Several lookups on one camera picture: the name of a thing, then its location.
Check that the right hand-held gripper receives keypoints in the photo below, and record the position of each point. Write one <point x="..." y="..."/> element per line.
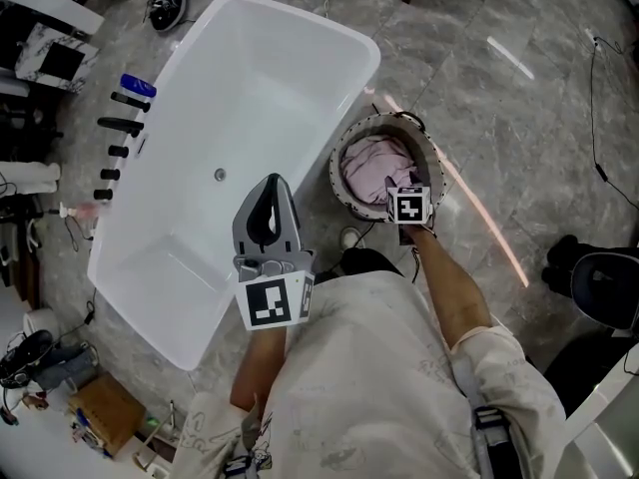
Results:
<point x="409" y="206"/>

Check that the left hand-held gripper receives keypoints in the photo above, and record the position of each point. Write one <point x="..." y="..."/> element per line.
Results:
<point x="269" y="305"/>

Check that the round wire laundry basket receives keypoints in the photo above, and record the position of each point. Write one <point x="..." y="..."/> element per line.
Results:
<point x="434" y="167"/>

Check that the pink cloth garment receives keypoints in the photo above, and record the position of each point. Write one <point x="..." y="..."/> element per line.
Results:
<point x="374" y="167"/>

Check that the person's right forearm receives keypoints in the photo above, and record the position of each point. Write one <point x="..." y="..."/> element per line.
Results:
<point x="449" y="287"/>

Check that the person's left forearm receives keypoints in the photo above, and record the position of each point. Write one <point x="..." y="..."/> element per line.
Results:
<point x="257" y="367"/>

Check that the person's white shoe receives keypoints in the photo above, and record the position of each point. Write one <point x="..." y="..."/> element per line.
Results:
<point x="350" y="237"/>

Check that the person's black trousers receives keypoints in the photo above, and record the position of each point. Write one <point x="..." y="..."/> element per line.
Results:
<point x="369" y="262"/>

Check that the white bathtub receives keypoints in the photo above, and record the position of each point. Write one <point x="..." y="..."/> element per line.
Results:
<point x="239" y="118"/>

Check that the person's beige printed shirt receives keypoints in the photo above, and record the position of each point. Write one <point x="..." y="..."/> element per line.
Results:
<point x="369" y="382"/>

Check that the pink spray bottle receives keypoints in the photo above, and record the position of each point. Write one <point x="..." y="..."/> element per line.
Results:
<point x="82" y="210"/>

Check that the blue bottle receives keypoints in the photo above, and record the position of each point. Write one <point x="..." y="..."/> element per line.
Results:
<point x="139" y="85"/>

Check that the brown cardboard box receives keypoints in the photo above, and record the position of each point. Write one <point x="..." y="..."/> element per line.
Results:
<point x="112" y="407"/>

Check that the white bucket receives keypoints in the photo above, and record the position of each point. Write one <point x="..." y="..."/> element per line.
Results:
<point x="39" y="322"/>

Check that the marble-pattern cabinet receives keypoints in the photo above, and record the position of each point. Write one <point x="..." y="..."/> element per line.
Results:
<point x="35" y="48"/>

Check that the white glossy basin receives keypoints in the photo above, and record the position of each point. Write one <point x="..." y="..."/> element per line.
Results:
<point x="609" y="417"/>

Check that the white pillar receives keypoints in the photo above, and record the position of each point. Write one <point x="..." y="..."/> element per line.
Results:
<point x="50" y="5"/>

